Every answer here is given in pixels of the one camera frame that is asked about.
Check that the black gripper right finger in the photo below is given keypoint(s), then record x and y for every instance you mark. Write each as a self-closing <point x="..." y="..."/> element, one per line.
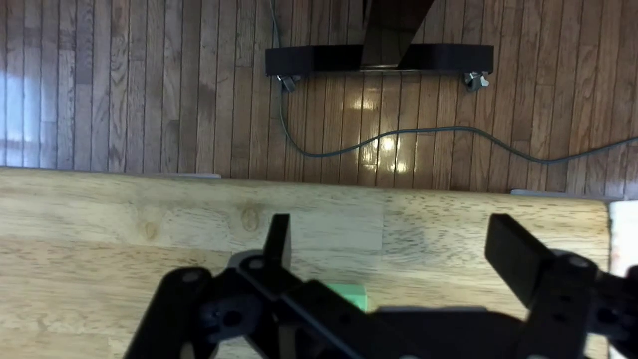
<point x="566" y="295"/>

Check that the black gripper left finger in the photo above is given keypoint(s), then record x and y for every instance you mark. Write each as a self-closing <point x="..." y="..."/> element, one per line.
<point x="255" y="297"/>

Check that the lime green lego block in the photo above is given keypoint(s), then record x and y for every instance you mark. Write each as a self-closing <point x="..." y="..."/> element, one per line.
<point x="353" y="293"/>

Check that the black wheeled stand base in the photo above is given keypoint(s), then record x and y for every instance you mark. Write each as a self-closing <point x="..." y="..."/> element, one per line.
<point x="389" y="46"/>

